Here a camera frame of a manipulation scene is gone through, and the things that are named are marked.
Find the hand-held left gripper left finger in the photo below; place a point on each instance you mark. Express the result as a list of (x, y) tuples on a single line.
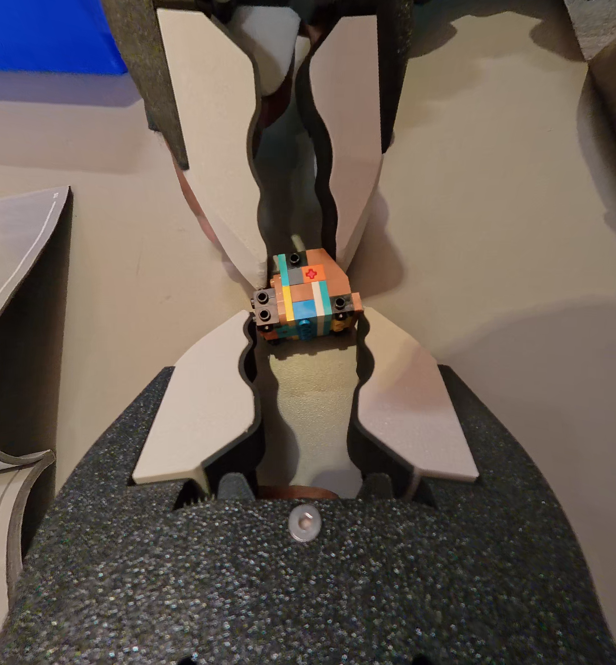
[(198, 415)]

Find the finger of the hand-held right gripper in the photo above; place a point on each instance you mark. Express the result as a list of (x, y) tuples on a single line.
[(354, 119), (209, 114)]

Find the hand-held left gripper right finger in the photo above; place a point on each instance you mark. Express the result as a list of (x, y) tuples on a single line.
[(417, 415)]

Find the brown teal toy brick model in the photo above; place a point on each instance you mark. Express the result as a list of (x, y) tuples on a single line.
[(308, 296)]

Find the grey instruction booklet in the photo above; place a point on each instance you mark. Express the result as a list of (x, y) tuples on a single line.
[(6, 249)]

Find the grey desk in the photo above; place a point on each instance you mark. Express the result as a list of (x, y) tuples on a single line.
[(495, 260)]

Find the person's right hand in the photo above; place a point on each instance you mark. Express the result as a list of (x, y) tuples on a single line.
[(197, 205)]

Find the blue storage bin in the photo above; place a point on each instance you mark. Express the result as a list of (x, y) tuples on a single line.
[(43, 31)]

